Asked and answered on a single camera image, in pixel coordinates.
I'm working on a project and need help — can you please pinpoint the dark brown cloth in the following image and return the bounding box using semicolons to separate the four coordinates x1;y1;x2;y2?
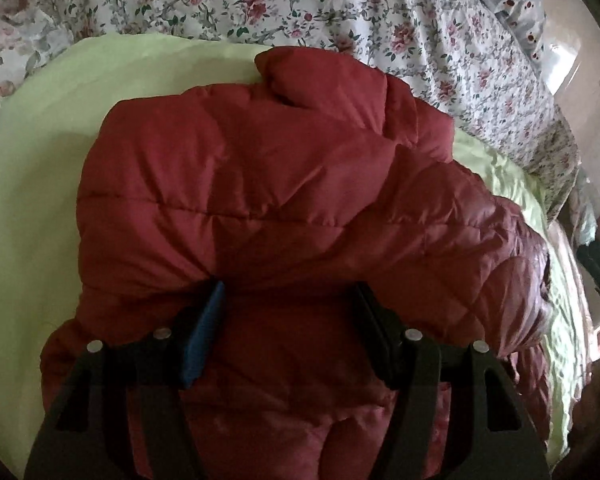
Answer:
552;352;600;480

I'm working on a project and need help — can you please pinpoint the red flower print pillow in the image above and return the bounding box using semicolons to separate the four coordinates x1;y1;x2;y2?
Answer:
450;0;548;63

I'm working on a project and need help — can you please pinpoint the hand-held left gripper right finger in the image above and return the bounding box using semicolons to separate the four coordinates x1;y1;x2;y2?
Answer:
352;282;552;480

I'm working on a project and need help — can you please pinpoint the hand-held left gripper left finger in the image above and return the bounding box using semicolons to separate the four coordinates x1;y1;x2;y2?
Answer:
24;280;227;480

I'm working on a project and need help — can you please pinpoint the pale floral white cloth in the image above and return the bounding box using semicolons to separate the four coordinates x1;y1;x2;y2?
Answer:
0;12;76;126

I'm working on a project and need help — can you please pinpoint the red quilted jacket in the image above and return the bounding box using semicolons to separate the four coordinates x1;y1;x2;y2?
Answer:
40;46;553;480

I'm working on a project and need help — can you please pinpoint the light green bed sheet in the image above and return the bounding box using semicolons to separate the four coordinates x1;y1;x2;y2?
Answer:
0;35;588;480

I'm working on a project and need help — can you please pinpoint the rose print quilt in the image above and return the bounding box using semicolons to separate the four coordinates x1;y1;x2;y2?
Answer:
0;0;583;221

